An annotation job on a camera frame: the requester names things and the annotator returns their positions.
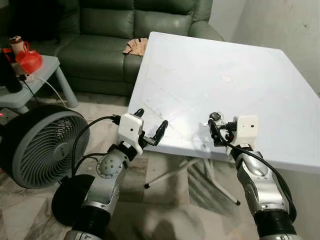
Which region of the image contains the small grey side table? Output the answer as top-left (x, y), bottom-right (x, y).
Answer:
top-left (0, 55), bottom-right (79, 115)

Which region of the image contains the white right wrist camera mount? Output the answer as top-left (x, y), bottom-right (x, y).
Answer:
top-left (234, 115), bottom-right (260, 149)

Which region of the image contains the grey round floor fan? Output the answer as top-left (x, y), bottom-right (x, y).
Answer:
top-left (0, 104), bottom-right (97, 227)

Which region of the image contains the green leather sofa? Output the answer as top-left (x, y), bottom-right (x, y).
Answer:
top-left (0, 0), bottom-right (226, 97)

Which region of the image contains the brown cup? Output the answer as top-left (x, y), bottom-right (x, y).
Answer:
top-left (10, 35), bottom-right (26, 55)

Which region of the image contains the thin white cable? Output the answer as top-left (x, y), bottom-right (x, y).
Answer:
top-left (31, 75), bottom-right (69, 108)

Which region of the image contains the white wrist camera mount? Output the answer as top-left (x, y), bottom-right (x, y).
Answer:
top-left (118, 113), bottom-right (146, 152)
top-left (234, 115), bottom-right (260, 149)

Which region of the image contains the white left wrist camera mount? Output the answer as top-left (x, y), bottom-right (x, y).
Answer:
top-left (118, 113), bottom-right (146, 152)

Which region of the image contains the black upright device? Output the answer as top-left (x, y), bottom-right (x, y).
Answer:
top-left (0, 49), bottom-right (23, 94)

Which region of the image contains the white power strip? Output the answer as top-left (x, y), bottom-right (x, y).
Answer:
top-left (17, 73), bottom-right (39, 84)

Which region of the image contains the tan crumpled cloth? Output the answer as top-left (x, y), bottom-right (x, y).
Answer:
top-left (123, 37), bottom-right (149, 57)

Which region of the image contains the white folding table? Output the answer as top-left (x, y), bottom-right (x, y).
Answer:
top-left (127, 31), bottom-right (320, 206)

